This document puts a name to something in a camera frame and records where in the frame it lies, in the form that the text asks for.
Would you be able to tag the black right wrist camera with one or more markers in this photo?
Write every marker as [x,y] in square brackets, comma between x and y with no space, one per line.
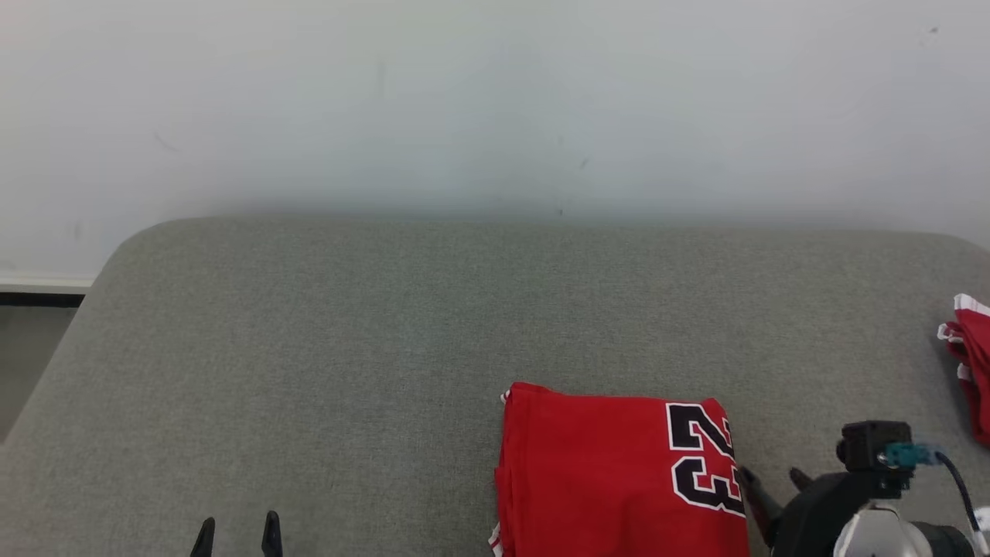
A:
[870,449]

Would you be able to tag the red shorts with white stripe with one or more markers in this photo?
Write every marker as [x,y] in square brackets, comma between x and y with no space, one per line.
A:
[976,363]

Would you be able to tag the red basketball jersey number 23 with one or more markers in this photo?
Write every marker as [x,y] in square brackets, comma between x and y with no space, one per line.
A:
[603,480]

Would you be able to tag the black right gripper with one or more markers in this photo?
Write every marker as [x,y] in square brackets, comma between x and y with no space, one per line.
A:
[812,518]

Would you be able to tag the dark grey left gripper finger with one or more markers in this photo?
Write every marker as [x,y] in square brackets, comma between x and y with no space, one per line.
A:
[271,538]
[204,541]

